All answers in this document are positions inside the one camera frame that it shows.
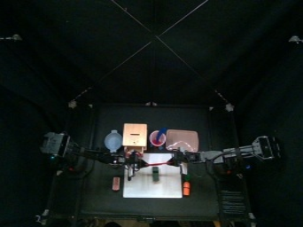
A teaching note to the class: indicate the orange toy carrot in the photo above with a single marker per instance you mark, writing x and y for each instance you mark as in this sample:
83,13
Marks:
186,188

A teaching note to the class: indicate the blue utensil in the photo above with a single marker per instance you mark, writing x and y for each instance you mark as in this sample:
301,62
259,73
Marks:
160,135

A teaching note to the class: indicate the toy sushi roll red centre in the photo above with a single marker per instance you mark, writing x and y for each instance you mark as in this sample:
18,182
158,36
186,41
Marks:
155,174

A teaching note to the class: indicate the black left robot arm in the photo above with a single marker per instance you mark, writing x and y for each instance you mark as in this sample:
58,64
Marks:
88,153

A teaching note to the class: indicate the pink cup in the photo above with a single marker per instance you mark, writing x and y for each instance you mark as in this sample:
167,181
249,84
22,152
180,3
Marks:
154,142

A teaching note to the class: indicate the wooden box red drawer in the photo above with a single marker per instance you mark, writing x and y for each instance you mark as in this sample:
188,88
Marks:
135,136

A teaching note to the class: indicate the silver frame clamp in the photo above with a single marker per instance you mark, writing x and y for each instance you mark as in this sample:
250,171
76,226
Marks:
295,39
15,37
72,103
229,107

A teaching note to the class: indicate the white cutting board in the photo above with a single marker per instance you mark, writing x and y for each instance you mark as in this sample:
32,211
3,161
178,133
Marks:
151,189

